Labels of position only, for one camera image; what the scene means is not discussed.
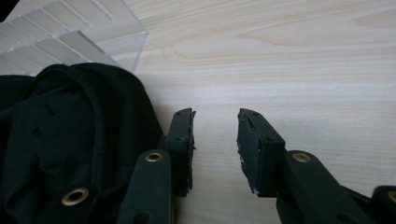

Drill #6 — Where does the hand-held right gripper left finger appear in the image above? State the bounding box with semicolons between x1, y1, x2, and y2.
158;107;197;198

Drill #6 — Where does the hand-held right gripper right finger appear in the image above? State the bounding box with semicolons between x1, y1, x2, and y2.
236;107;287;198

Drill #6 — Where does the dark green cloth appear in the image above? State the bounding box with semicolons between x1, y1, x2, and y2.
0;63;164;224

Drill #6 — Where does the clear acrylic divided organizer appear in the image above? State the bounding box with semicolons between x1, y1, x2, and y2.
0;0;149;77

